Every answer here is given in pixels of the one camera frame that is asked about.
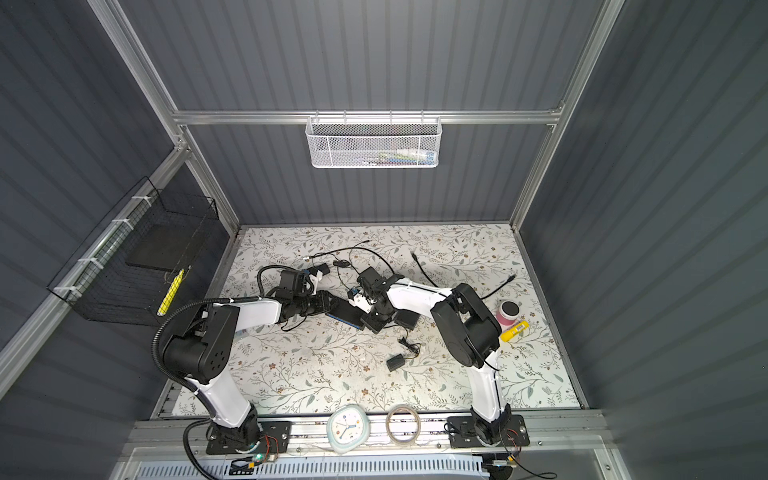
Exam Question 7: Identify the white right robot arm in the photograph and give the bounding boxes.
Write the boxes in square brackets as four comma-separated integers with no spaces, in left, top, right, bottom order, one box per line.
[354,267,511,444]

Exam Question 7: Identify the yellow marker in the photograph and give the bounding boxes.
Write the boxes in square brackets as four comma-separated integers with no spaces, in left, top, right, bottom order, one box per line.
[500,320,529,342]

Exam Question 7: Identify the white analog clock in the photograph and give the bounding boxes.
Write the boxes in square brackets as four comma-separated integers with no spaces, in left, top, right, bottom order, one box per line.
[326,404,371,454]

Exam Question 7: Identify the clear tape ring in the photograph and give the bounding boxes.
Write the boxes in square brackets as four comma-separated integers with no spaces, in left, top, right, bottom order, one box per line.
[385,404,422,446]

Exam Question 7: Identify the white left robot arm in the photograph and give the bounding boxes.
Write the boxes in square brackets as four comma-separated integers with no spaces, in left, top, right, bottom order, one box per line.
[151,264,333,453]

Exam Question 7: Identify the white wire mesh basket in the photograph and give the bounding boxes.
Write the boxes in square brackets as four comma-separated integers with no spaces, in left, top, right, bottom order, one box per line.
[305,118,443,169]

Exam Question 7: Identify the black ethernet cable right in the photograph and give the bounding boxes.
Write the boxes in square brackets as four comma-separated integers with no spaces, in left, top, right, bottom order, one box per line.
[410,251,517,301]

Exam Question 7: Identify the black wire wall basket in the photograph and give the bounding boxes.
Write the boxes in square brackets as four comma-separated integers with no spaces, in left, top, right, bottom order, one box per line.
[48,183,227,326]

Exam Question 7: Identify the pink tape roll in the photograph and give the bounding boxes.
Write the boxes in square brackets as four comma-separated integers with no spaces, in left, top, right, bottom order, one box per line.
[495,300,520,330]

